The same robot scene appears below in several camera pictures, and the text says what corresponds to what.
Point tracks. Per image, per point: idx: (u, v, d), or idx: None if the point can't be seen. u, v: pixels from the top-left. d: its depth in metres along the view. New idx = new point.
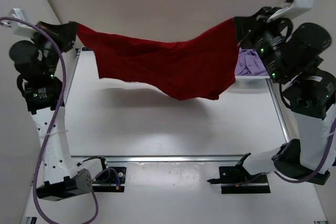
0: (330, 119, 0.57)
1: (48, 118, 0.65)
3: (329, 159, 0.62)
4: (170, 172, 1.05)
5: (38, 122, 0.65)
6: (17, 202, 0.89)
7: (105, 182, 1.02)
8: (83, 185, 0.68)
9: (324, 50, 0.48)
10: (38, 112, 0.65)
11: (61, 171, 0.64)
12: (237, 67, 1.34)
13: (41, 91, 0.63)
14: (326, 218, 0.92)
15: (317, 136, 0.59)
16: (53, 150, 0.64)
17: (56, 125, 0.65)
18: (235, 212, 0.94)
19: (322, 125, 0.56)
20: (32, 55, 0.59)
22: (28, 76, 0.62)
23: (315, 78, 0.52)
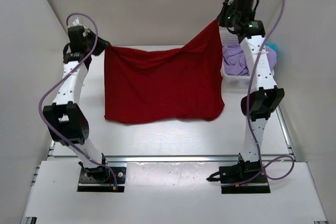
0: (258, 43, 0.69)
1: (74, 65, 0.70)
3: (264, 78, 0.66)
4: (170, 172, 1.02)
5: (65, 68, 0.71)
6: (14, 201, 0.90)
7: (105, 182, 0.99)
8: (81, 118, 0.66)
9: None
10: (69, 63, 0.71)
11: (69, 98, 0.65)
12: (237, 67, 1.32)
13: (76, 54, 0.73)
14: (326, 218, 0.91)
15: (250, 57, 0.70)
16: (68, 83, 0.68)
17: (78, 72, 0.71)
18: (234, 212, 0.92)
19: (247, 43, 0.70)
20: (80, 28, 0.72)
22: (71, 43, 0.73)
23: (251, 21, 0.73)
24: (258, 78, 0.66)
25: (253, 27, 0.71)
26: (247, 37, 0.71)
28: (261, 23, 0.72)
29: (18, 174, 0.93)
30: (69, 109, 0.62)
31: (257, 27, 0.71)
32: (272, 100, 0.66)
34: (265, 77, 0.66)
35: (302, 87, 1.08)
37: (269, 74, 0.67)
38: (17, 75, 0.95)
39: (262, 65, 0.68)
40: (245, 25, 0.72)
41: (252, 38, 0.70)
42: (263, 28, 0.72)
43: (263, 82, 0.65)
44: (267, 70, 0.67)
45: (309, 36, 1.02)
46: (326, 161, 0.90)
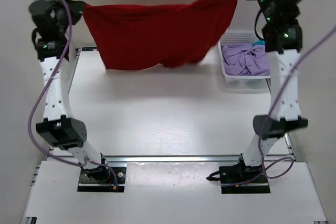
0: (290, 62, 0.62)
1: (53, 64, 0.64)
3: (289, 106, 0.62)
4: (170, 172, 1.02)
5: (43, 68, 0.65)
6: (14, 201, 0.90)
7: (105, 182, 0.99)
8: (78, 129, 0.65)
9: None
10: (45, 60, 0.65)
11: (60, 110, 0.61)
12: (237, 67, 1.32)
13: (51, 44, 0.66)
14: (326, 219, 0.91)
15: (276, 76, 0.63)
16: (54, 91, 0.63)
17: (60, 73, 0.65)
18: (234, 212, 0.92)
19: (279, 61, 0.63)
20: (46, 10, 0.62)
22: (41, 29, 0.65)
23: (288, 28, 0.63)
24: (280, 105, 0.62)
25: (287, 36, 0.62)
26: (276, 51, 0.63)
28: (300, 30, 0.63)
29: (18, 174, 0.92)
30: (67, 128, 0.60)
31: (294, 36, 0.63)
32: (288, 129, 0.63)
34: (290, 106, 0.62)
35: (302, 88, 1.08)
37: (294, 101, 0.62)
38: (17, 75, 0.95)
39: (288, 92, 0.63)
40: (279, 33, 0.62)
41: (285, 53, 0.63)
42: (300, 39, 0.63)
43: (285, 112, 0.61)
44: (293, 97, 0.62)
45: (310, 36, 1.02)
46: (326, 162, 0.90)
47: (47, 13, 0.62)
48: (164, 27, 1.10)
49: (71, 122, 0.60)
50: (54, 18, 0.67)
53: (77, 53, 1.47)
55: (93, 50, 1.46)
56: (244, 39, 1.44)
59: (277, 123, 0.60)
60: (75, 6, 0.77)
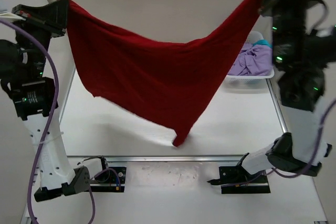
0: (319, 112, 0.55)
1: (41, 125, 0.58)
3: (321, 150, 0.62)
4: (170, 172, 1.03)
5: (30, 129, 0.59)
6: (14, 202, 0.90)
7: (105, 182, 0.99)
8: (80, 187, 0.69)
9: None
10: (29, 118, 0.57)
11: (58, 179, 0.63)
12: (237, 67, 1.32)
13: (31, 95, 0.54)
14: (326, 218, 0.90)
15: (307, 128, 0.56)
16: (48, 156, 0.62)
17: (50, 132, 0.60)
18: (234, 212, 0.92)
19: (312, 117, 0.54)
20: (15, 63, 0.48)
22: (12, 80, 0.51)
23: (316, 78, 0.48)
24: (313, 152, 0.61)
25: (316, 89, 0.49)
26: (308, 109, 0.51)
28: (324, 76, 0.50)
29: (17, 176, 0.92)
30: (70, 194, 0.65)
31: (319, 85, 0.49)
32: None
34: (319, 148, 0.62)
35: None
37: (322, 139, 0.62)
38: None
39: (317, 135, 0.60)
40: (307, 87, 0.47)
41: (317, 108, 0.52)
42: (323, 87, 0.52)
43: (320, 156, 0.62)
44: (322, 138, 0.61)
45: None
46: (327, 161, 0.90)
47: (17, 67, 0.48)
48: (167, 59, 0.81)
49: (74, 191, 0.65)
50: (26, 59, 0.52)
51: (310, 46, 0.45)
53: None
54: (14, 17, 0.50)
55: None
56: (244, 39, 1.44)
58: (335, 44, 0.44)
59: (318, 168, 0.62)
60: (55, 14, 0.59)
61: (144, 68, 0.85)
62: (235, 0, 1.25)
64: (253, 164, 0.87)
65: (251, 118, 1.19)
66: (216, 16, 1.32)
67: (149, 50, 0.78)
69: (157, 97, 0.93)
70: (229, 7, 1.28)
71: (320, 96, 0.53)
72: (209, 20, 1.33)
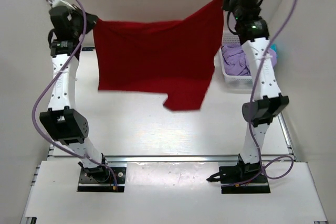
0: (262, 47, 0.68)
1: (63, 61, 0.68)
3: (269, 88, 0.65)
4: (170, 172, 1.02)
5: (54, 63, 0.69)
6: (14, 201, 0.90)
7: (105, 182, 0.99)
8: (81, 121, 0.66)
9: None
10: (57, 56, 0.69)
11: (64, 102, 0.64)
12: (237, 67, 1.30)
13: (64, 42, 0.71)
14: (326, 218, 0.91)
15: (253, 62, 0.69)
16: (61, 84, 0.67)
17: (69, 68, 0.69)
18: (234, 212, 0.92)
19: (251, 47, 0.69)
20: (64, 12, 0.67)
22: (56, 30, 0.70)
23: (255, 22, 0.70)
24: (260, 86, 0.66)
25: (255, 27, 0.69)
26: (249, 40, 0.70)
28: (265, 23, 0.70)
29: (17, 175, 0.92)
30: (71, 120, 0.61)
31: (261, 28, 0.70)
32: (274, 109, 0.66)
34: (270, 86, 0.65)
35: (301, 87, 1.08)
37: (273, 81, 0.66)
38: (16, 75, 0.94)
39: (266, 73, 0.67)
40: (248, 26, 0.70)
41: (255, 41, 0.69)
42: (268, 29, 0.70)
43: (267, 91, 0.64)
44: (271, 77, 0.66)
45: (309, 36, 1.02)
46: (326, 161, 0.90)
47: (64, 16, 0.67)
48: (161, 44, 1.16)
49: (74, 113, 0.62)
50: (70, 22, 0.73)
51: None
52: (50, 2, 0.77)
53: None
54: (66, 3, 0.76)
55: (93, 50, 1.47)
56: None
58: None
59: (262, 100, 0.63)
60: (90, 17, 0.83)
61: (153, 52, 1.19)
62: None
64: (248, 155, 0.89)
65: None
66: None
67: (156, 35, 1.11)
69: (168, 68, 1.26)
70: None
71: (263, 37, 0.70)
72: None
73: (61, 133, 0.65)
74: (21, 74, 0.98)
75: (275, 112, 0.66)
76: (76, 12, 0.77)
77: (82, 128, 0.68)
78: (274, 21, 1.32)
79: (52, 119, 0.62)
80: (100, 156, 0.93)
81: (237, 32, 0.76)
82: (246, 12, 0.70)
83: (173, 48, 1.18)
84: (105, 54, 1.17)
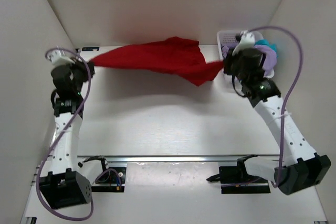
0: (277, 105, 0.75)
1: (66, 119, 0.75)
3: (301, 149, 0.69)
4: (170, 172, 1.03)
5: (58, 123, 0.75)
6: (15, 202, 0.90)
7: (105, 182, 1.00)
8: (82, 187, 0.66)
9: (257, 59, 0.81)
10: (61, 115, 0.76)
11: (66, 163, 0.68)
12: None
13: (68, 103, 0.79)
14: (326, 218, 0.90)
15: (273, 121, 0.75)
16: (63, 144, 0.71)
17: (72, 127, 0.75)
18: (235, 212, 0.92)
19: (266, 107, 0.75)
20: (66, 74, 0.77)
22: (59, 91, 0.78)
23: (263, 83, 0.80)
24: (290, 148, 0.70)
25: (263, 87, 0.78)
26: (262, 100, 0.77)
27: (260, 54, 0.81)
28: (272, 83, 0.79)
29: (17, 176, 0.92)
30: (68, 181, 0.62)
31: (269, 87, 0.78)
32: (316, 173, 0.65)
34: (300, 146, 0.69)
35: (301, 88, 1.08)
37: (302, 140, 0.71)
38: (16, 76, 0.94)
39: (291, 132, 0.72)
40: (256, 87, 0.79)
41: (269, 100, 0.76)
42: (275, 87, 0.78)
43: (299, 152, 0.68)
44: (298, 137, 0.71)
45: (310, 36, 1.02)
46: None
47: (66, 76, 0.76)
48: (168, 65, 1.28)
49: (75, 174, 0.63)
50: (74, 80, 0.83)
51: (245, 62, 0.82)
52: (50, 57, 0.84)
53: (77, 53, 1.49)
54: (65, 59, 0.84)
55: (93, 50, 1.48)
56: None
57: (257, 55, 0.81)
58: (252, 55, 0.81)
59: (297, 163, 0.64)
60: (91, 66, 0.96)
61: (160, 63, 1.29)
62: (236, 0, 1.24)
64: (254, 169, 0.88)
65: (251, 120, 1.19)
66: (216, 16, 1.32)
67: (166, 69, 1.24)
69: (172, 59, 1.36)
70: (229, 7, 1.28)
71: (274, 95, 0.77)
72: (209, 20, 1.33)
73: (65, 199, 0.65)
74: (21, 75, 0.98)
75: (318, 176, 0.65)
76: (74, 66, 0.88)
77: (84, 189, 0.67)
78: (274, 21, 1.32)
79: (52, 184, 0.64)
80: (100, 164, 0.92)
81: (246, 94, 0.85)
82: (252, 75, 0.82)
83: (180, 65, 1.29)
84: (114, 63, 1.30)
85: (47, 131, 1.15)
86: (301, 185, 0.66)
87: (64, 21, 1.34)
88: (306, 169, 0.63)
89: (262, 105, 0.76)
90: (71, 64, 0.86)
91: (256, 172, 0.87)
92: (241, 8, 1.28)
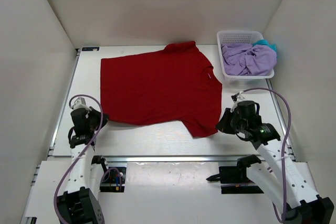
0: (277, 148, 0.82)
1: (80, 149, 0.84)
3: (304, 191, 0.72)
4: (170, 172, 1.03)
5: (73, 152, 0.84)
6: (16, 202, 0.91)
7: (105, 182, 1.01)
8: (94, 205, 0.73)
9: (252, 105, 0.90)
10: (76, 146, 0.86)
11: (81, 183, 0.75)
12: (237, 67, 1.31)
13: (82, 137, 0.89)
14: None
15: (274, 164, 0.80)
16: (78, 168, 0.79)
17: (85, 154, 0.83)
18: (234, 213, 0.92)
19: (268, 150, 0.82)
20: (83, 113, 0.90)
22: (76, 128, 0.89)
23: (262, 127, 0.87)
24: (292, 190, 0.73)
25: (262, 129, 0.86)
26: (262, 143, 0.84)
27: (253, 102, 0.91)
28: (270, 125, 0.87)
29: (17, 176, 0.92)
30: (84, 196, 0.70)
31: (268, 129, 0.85)
32: (320, 214, 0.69)
34: (302, 188, 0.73)
35: (301, 88, 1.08)
37: (303, 182, 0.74)
38: (16, 76, 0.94)
39: (293, 174, 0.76)
40: (256, 130, 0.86)
41: (268, 143, 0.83)
42: (274, 129, 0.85)
43: (302, 194, 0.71)
44: (300, 179, 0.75)
45: (310, 37, 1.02)
46: (327, 162, 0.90)
47: (83, 115, 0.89)
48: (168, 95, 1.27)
49: (88, 191, 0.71)
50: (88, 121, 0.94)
51: (242, 112, 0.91)
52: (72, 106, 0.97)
53: (77, 53, 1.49)
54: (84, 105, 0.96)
55: (93, 50, 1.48)
56: (244, 39, 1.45)
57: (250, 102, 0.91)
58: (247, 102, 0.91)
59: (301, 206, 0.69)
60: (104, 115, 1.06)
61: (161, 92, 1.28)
62: (236, 0, 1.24)
64: (258, 182, 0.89)
65: None
66: (216, 16, 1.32)
67: (165, 103, 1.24)
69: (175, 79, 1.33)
70: (229, 7, 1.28)
71: (274, 138, 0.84)
72: (208, 19, 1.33)
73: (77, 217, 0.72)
74: (21, 74, 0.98)
75: (324, 220, 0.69)
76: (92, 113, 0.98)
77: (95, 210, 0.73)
78: (274, 21, 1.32)
79: (67, 202, 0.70)
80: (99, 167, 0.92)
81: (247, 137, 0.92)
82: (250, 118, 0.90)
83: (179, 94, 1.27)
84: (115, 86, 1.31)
85: (47, 132, 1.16)
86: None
87: (64, 21, 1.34)
88: (308, 210, 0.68)
89: (262, 147, 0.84)
90: (89, 108, 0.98)
91: (258, 183, 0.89)
92: (241, 8, 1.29)
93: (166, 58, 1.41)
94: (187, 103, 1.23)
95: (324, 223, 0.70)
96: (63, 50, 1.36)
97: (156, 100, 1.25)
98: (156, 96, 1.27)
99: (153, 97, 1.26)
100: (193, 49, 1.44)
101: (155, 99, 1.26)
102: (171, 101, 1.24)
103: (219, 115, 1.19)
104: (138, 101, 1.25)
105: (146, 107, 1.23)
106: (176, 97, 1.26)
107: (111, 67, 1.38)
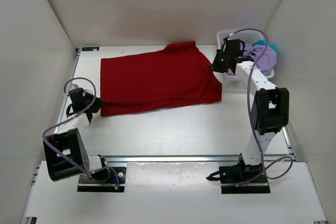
0: (249, 65, 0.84)
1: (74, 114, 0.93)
3: (266, 84, 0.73)
4: (170, 172, 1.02)
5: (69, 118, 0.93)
6: (16, 201, 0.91)
7: (105, 182, 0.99)
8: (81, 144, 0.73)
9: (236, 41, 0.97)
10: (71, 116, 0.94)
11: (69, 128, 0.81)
12: None
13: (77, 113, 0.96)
14: (326, 218, 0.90)
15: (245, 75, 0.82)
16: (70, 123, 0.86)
17: (80, 117, 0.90)
18: (235, 213, 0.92)
19: (241, 66, 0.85)
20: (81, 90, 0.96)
22: (74, 104, 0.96)
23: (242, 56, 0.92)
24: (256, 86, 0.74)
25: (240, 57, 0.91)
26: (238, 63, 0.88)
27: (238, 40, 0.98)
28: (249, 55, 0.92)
29: (17, 176, 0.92)
30: (72, 136, 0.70)
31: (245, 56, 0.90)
32: (279, 103, 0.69)
34: (263, 83, 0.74)
35: (301, 88, 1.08)
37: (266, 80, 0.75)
38: (17, 76, 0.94)
39: (260, 76, 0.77)
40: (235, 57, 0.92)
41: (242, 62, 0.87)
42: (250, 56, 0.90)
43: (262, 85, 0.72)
44: (263, 78, 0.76)
45: (310, 38, 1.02)
46: (327, 162, 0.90)
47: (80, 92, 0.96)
48: (161, 89, 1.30)
49: (76, 129, 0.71)
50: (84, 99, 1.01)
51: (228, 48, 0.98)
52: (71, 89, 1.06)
53: (77, 53, 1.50)
54: None
55: (93, 50, 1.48)
56: (244, 38, 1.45)
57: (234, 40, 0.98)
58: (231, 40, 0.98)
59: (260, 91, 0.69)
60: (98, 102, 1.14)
61: (157, 88, 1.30)
62: (236, 0, 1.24)
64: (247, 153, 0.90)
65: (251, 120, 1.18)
66: (216, 16, 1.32)
67: (161, 96, 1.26)
69: (168, 73, 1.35)
70: (229, 7, 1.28)
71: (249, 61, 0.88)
72: (208, 19, 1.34)
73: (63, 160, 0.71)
74: (22, 75, 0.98)
75: (283, 108, 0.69)
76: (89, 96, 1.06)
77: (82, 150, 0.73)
78: (274, 21, 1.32)
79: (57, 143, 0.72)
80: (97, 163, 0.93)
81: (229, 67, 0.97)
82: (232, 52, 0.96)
83: (167, 85, 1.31)
84: (114, 84, 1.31)
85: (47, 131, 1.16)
86: (270, 118, 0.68)
87: (64, 21, 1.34)
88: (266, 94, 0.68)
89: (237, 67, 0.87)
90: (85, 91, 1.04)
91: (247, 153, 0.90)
92: (240, 8, 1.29)
93: (165, 57, 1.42)
94: (175, 92, 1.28)
95: (284, 113, 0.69)
96: (63, 50, 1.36)
97: (151, 95, 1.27)
98: (152, 90, 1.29)
99: (150, 94, 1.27)
100: (192, 48, 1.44)
101: (151, 94, 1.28)
102: (164, 93, 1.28)
103: (209, 98, 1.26)
104: (135, 97, 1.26)
105: (142, 103, 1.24)
106: (167, 87, 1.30)
107: (111, 67, 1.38)
